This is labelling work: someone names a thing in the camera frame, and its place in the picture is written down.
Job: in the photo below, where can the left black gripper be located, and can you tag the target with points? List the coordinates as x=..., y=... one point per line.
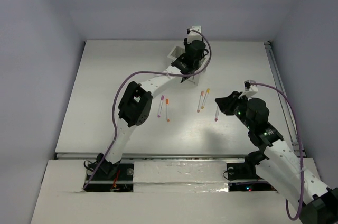
x=187, y=75

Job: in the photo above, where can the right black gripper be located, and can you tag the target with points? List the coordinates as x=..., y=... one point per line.
x=226, y=103

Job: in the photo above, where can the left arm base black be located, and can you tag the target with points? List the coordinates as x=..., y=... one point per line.
x=109, y=177

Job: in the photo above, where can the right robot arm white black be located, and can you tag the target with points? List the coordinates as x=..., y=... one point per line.
x=275, y=162

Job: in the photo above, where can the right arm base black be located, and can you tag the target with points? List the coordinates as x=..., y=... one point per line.
x=242, y=176

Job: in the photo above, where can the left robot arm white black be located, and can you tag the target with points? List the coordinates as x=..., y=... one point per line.
x=135, y=105

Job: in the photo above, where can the pink capped white marker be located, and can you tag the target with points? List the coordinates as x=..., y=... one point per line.
x=217, y=114

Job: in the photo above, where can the yellow capped white marker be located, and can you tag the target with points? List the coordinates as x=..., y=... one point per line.
x=205, y=98

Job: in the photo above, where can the white two-compartment pen holder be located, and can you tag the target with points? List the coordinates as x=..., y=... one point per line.
x=176, y=52

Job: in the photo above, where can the salmon capped white marker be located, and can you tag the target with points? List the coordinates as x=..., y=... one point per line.
x=200, y=101

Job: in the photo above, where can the purple capped white marker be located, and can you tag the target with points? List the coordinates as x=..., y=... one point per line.
x=160, y=106

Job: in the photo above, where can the orange capped white marker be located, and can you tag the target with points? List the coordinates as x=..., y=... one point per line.
x=167, y=110

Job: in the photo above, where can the white foam block centre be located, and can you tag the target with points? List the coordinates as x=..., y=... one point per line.
x=167, y=176

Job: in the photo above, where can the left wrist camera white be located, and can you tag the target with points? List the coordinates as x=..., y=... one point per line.
x=193, y=33

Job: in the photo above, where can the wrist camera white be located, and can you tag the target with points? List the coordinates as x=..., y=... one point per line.
x=250, y=89
x=193, y=33

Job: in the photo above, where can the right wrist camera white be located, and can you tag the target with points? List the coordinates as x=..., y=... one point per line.
x=250, y=89

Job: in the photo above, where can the aluminium rail right side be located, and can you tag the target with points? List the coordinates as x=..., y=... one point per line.
x=289, y=118

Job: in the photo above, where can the aluminium rail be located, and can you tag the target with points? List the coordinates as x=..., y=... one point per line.
x=148, y=156
x=289, y=118

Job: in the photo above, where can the aluminium rail front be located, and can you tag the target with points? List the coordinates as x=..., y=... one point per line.
x=148, y=156

